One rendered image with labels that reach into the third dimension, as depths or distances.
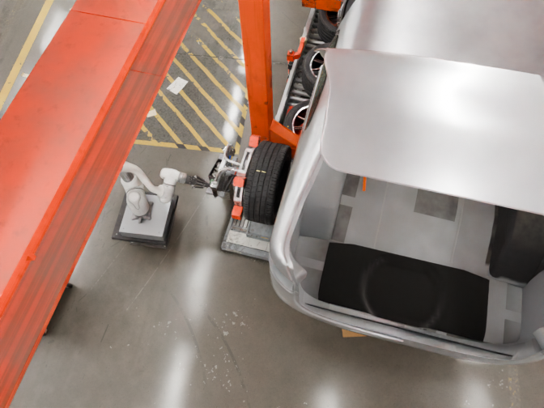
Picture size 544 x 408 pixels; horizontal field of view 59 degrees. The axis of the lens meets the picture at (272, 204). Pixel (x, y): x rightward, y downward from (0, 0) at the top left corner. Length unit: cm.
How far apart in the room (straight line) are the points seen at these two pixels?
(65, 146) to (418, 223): 285
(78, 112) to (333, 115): 83
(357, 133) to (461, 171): 37
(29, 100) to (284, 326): 330
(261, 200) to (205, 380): 163
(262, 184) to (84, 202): 222
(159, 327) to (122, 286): 54
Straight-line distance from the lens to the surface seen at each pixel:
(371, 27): 342
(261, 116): 405
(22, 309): 149
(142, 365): 448
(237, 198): 374
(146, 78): 176
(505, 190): 176
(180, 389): 438
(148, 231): 439
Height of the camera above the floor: 427
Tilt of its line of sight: 63 degrees down
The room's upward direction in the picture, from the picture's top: 3 degrees counter-clockwise
